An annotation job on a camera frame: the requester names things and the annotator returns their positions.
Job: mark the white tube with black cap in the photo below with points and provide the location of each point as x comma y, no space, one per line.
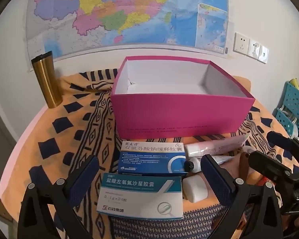
195,164

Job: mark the white wall outlet plate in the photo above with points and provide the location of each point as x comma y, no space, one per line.
263,53
253,47

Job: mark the large pink tube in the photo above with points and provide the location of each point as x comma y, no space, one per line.
209,148

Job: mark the yellow-green paper item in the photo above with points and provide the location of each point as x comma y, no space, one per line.
294,83

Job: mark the colourful wall map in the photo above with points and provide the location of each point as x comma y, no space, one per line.
114,12

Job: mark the white rounded case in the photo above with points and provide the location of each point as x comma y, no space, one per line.
194,189

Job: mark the white wall power socket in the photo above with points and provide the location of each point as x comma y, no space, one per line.
241,42

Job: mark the gold metal tumbler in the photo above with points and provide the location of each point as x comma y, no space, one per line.
46,79

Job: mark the teal and white medicine box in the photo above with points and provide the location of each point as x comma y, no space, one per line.
139,196

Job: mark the blue medicine box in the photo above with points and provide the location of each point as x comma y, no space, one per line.
149,158

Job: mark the pink cardboard box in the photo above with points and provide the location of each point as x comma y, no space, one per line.
177,114

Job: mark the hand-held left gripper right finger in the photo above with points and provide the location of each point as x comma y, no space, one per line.
218,181

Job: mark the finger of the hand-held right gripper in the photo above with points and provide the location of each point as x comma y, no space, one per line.
264,163
281,139

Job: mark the orange patterned blanket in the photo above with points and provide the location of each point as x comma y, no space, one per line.
64,134

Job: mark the blue perforated plastic rack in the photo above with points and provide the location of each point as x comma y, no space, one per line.
292,99

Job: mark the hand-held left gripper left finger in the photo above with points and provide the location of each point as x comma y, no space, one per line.
83,181

